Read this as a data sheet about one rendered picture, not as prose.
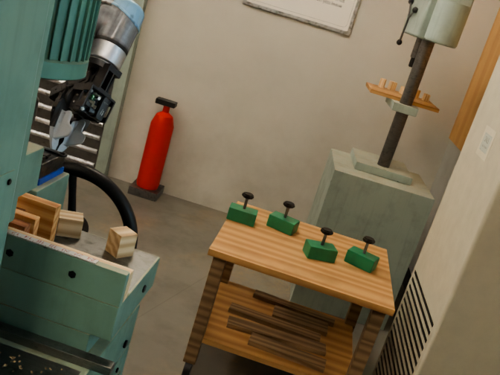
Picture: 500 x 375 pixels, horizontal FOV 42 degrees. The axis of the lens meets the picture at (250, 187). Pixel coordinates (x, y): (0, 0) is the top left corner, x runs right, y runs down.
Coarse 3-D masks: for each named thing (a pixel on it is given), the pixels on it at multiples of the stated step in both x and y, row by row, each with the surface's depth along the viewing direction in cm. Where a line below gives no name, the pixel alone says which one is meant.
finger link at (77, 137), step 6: (72, 126) 135; (78, 126) 135; (72, 132) 135; (78, 132) 134; (60, 138) 135; (66, 138) 135; (72, 138) 134; (78, 138) 134; (84, 138) 133; (60, 144) 134; (66, 144) 134; (72, 144) 134; (78, 144) 133; (60, 150) 134
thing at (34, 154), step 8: (32, 144) 100; (32, 152) 98; (40, 152) 100; (32, 160) 98; (40, 160) 101; (24, 168) 96; (32, 168) 99; (24, 176) 97; (32, 176) 100; (24, 184) 98; (32, 184) 101; (24, 192) 99
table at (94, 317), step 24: (72, 240) 112; (96, 240) 114; (120, 264) 109; (144, 264) 111; (0, 288) 98; (24, 288) 98; (48, 288) 97; (144, 288) 109; (48, 312) 98; (72, 312) 97; (96, 312) 97; (120, 312) 98
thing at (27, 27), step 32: (0, 0) 61; (32, 0) 67; (0, 32) 63; (32, 32) 69; (0, 64) 65; (32, 64) 72; (0, 96) 67; (0, 128) 69; (0, 160) 72; (0, 192) 73; (0, 224) 76; (0, 256) 80
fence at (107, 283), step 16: (16, 240) 96; (16, 256) 96; (32, 256) 96; (48, 256) 95; (64, 256) 95; (32, 272) 97; (48, 272) 96; (64, 272) 96; (80, 272) 95; (96, 272) 95; (112, 272) 94; (128, 272) 95; (64, 288) 96; (80, 288) 96; (96, 288) 96; (112, 288) 95; (112, 304) 96
